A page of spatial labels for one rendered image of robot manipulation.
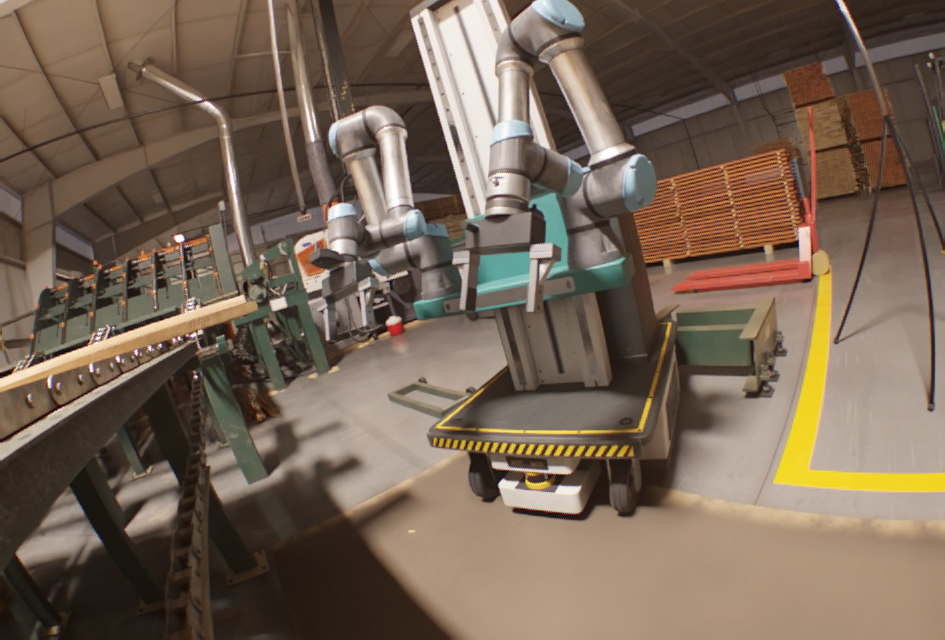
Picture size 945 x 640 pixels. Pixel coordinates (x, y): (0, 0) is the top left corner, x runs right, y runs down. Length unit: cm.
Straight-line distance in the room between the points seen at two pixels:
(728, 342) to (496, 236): 137
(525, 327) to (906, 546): 133
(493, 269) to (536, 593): 94
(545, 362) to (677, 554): 75
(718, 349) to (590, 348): 80
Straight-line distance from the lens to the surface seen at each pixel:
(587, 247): 93
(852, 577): 107
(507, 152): 66
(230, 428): 217
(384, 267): 124
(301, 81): 707
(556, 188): 74
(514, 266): 118
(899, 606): 105
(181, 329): 106
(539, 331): 130
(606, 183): 87
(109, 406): 46
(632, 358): 136
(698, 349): 187
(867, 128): 1030
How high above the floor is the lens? 84
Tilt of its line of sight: 5 degrees down
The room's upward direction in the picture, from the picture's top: 16 degrees counter-clockwise
